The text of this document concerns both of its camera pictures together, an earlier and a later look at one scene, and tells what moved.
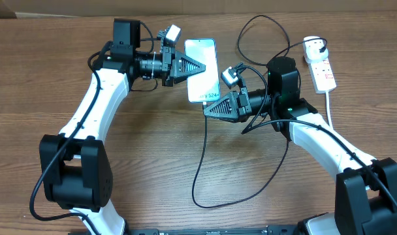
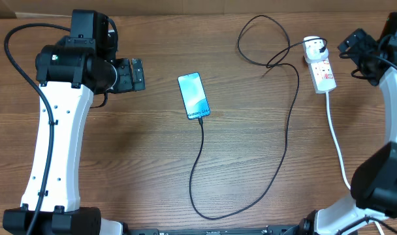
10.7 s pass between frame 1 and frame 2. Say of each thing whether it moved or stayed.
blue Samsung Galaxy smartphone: moved
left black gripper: moved
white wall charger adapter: stayed
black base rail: stayed
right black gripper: moved
